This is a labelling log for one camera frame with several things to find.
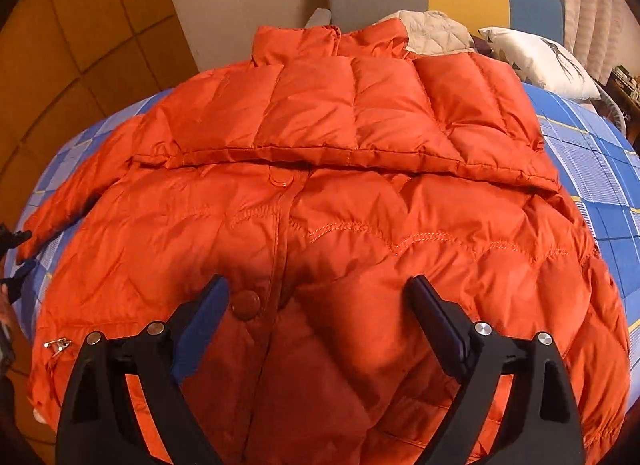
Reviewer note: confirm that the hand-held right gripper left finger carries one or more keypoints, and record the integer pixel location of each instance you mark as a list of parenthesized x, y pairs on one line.
[(207, 317)]

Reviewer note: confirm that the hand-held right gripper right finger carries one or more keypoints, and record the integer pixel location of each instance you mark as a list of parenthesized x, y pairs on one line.
[(440, 317)]

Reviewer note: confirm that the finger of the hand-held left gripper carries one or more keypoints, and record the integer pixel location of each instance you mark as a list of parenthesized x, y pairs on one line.
[(20, 280), (12, 240)]

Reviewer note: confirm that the orange puffer jacket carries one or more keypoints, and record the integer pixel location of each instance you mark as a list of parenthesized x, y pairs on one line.
[(350, 145)]

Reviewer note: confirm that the blue plaid bedsheet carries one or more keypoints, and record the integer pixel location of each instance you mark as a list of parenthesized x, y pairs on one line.
[(590, 155)]

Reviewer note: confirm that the white printed pillow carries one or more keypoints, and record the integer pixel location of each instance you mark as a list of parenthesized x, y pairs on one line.
[(540, 62)]

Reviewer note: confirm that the beige quilted cloth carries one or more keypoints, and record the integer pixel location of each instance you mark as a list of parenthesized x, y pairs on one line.
[(435, 30)]

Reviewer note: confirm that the cluttered bedside table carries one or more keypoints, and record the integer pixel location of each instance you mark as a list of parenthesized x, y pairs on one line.
[(625, 85)]

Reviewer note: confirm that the beige cardboard panel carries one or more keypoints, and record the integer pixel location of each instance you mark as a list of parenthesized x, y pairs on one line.
[(235, 5)]

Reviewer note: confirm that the striped pale curtain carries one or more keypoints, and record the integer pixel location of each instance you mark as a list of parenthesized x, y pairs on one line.
[(595, 0)]

